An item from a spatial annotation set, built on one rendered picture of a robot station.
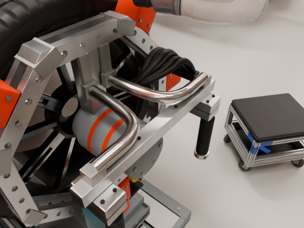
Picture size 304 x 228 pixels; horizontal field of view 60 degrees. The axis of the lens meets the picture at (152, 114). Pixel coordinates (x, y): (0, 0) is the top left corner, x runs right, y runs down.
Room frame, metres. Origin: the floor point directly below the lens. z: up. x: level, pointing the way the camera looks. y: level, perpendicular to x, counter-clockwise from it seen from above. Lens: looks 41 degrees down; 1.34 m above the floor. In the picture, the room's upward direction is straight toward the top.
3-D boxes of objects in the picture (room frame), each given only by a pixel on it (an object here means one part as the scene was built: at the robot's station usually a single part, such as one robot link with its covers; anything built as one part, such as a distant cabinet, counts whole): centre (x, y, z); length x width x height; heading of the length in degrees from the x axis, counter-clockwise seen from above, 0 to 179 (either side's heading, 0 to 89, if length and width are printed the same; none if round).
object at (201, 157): (0.51, -0.14, 0.83); 0.04 x 0.04 x 0.16
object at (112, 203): (0.26, 0.09, 0.93); 0.09 x 0.05 x 0.05; 51
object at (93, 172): (0.37, 0.11, 1.03); 0.19 x 0.18 x 0.11; 51
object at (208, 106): (0.52, -0.12, 0.93); 0.09 x 0.05 x 0.05; 51
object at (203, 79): (0.52, -0.01, 1.03); 0.19 x 0.18 x 0.11; 51
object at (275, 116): (1.16, -0.72, 0.17); 0.43 x 0.36 x 0.34; 101
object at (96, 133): (0.48, 0.09, 0.85); 0.21 x 0.14 x 0.14; 51
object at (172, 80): (0.77, -0.05, 0.85); 0.09 x 0.08 x 0.07; 141
